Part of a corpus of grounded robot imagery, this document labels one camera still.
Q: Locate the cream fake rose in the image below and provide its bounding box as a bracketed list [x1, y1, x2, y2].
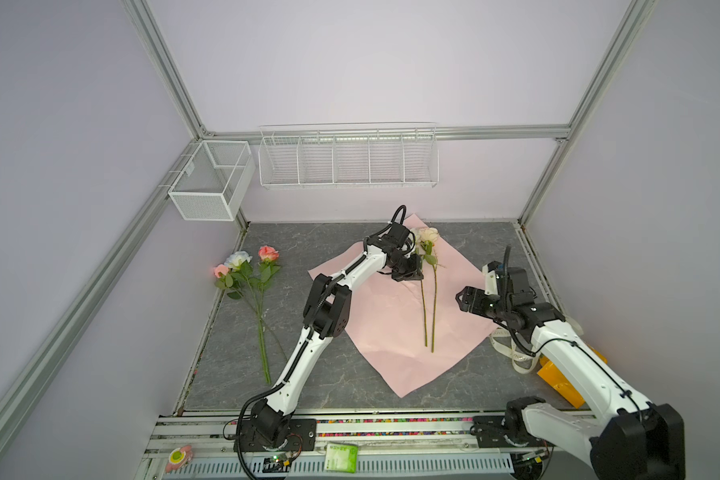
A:
[418, 227, 440, 353]

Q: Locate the pink purple wrapping paper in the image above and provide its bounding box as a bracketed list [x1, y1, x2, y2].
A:
[307, 239, 496, 398]

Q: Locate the red pink fake rose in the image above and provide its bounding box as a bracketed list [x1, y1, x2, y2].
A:
[253, 245, 279, 365]

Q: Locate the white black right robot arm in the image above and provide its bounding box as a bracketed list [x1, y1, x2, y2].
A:
[455, 259, 686, 479]

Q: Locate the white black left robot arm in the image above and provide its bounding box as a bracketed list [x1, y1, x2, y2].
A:
[234, 205, 423, 452]

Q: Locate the cream printed ribbon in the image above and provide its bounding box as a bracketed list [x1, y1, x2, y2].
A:
[488, 328, 539, 375]

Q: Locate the yellow snack bag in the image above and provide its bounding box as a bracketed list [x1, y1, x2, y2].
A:
[537, 356, 586, 409]

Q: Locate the green small packet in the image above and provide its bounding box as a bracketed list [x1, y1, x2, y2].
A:
[324, 443, 359, 474]

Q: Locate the white mesh box basket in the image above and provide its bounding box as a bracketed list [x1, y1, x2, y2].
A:
[169, 140, 256, 222]

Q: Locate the pink green round toy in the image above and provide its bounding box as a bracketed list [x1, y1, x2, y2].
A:
[165, 445, 194, 473]

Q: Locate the white wire shelf basket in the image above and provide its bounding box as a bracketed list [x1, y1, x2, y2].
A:
[258, 122, 440, 189]

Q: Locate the white vented cable duct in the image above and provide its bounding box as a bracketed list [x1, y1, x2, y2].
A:
[163, 452, 514, 479]

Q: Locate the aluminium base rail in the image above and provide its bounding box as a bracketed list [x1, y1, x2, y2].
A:
[143, 409, 646, 457]

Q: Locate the aluminium enclosure frame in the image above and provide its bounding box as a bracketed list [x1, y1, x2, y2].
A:
[0, 1, 628, 400]

